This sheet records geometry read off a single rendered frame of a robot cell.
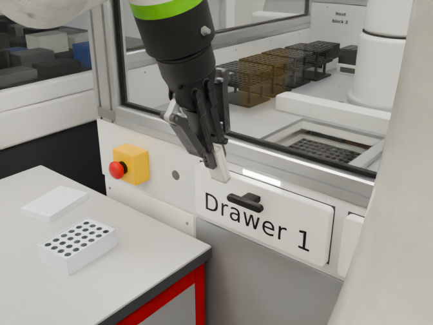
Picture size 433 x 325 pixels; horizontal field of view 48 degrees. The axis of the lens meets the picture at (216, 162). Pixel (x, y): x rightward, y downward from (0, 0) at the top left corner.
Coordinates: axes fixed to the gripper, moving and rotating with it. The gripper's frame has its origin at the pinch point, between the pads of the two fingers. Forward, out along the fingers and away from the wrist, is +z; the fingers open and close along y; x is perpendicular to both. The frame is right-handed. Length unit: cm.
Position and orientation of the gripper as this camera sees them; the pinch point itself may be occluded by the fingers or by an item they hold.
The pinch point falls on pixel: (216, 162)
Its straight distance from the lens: 75.3
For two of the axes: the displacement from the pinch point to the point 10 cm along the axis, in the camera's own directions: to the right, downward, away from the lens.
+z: 2.2, 7.4, 6.3
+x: 7.7, 2.6, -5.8
